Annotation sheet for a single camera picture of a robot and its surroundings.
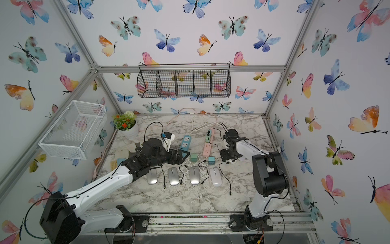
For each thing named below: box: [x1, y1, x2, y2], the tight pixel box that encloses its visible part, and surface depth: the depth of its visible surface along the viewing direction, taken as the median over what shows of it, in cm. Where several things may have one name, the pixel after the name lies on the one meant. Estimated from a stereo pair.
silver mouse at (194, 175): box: [189, 165, 201, 186], surface depth 90 cm
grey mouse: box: [167, 166, 180, 187], surface depth 90 cm
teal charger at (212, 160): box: [208, 156, 216, 165], surface depth 96 cm
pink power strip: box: [203, 128, 215, 158], surface depth 100 cm
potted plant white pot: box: [111, 110, 139, 139], surface depth 100 cm
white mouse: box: [209, 166, 223, 188], surface depth 90 cm
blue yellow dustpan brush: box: [110, 157, 127, 171], surface depth 96 cm
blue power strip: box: [180, 134, 192, 151], surface depth 104 cm
